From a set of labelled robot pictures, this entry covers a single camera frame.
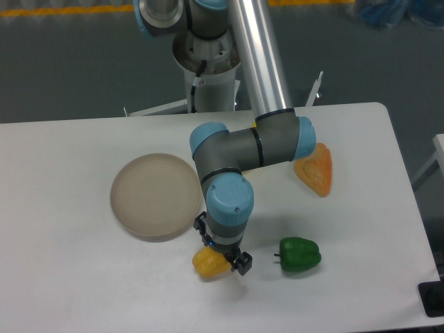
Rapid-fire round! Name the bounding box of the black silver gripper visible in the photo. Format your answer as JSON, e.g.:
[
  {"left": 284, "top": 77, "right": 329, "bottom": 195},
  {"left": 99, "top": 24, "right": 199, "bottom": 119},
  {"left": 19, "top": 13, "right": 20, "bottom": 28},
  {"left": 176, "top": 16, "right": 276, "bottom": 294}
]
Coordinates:
[{"left": 193, "top": 212, "right": 253, "bottom": 276}]

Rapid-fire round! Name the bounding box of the yellow bell pepper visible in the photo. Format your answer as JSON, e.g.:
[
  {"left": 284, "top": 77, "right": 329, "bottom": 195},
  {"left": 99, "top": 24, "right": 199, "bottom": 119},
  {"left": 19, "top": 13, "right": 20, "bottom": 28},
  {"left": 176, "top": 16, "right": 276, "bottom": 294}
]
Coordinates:
[{"left": 192, "top": 246, "right": 231, "bottom": 278}]

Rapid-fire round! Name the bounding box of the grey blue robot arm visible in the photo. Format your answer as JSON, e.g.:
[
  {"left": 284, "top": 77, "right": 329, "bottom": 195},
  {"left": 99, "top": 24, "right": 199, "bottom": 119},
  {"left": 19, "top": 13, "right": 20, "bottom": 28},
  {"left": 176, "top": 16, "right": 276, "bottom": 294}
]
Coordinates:
[{"left": 133, "top": 1, "right": 316, "bottom": 274}]

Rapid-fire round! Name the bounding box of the green bell pepper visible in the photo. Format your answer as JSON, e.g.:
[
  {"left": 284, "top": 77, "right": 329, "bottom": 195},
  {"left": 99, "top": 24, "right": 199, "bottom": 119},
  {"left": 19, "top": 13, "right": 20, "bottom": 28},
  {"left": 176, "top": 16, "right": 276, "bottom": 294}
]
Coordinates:
[{"left": 274, "top": 237, "right": 322, "bottom": 273}]

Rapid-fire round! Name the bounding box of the orange pepper slice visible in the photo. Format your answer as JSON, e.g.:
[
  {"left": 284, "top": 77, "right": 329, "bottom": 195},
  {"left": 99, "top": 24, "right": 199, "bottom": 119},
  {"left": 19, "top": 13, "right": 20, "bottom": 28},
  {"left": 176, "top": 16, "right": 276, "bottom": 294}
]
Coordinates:
[{"left": 293, "top": 143, "right": 333, "bottom": 198}]

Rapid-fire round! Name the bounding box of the beige round plate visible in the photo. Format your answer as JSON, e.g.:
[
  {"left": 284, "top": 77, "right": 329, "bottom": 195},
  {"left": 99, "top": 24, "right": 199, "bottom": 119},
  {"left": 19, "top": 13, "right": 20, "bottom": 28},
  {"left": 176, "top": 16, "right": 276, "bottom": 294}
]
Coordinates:
[{"left": 110, "top": 153, "right": 202, "bottom": 241}]

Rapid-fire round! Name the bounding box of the black device at table corner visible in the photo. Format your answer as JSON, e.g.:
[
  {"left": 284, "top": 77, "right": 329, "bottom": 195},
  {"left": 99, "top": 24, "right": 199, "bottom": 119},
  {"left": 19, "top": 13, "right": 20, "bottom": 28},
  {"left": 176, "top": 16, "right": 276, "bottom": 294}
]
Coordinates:
[{"left": 418, "top": 280, "right": 444, "bottom": 318}]

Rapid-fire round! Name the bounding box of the white furniture edge right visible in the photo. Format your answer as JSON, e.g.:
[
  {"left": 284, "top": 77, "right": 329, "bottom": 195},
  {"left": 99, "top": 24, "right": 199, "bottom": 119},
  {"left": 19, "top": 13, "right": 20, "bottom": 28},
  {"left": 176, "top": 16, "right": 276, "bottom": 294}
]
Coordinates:
[{"left": 411, "top": 133, "right": 443, "bottom": 191}]

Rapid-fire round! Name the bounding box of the blue plastic bag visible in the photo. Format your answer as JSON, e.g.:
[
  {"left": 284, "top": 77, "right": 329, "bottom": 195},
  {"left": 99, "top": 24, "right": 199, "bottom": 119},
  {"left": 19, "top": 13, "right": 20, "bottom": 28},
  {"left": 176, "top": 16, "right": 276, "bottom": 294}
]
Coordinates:
[{"left": 348, "top": 0, "right": 443, "bottom": 30}]

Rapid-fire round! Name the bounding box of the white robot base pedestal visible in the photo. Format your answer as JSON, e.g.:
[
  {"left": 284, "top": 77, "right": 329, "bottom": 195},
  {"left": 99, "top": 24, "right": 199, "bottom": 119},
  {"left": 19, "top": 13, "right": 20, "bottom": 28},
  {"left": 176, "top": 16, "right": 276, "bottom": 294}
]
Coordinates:
[{"left": 129, "top": 27, "right": 240, "bottom": 117}]

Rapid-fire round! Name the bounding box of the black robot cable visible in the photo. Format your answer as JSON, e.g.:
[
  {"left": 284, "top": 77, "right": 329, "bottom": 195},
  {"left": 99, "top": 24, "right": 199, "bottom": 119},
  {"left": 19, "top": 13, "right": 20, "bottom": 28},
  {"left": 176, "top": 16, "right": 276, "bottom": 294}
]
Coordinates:
[{"left": 189, "top": 59, "right": 208, "bottom": 114}]

